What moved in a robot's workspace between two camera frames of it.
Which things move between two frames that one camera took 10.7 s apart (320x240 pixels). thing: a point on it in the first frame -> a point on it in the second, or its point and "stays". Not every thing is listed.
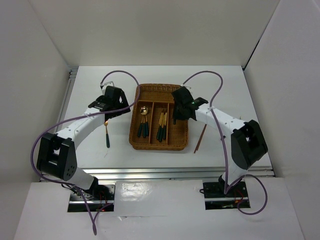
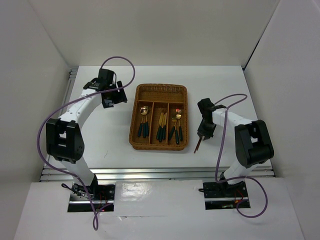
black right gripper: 176,115 -> 202,131
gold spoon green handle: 144,110 stays
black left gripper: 124,104 -> 120,97
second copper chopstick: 200,138 stays
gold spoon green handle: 144,110 stays
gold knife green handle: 160,124 stays
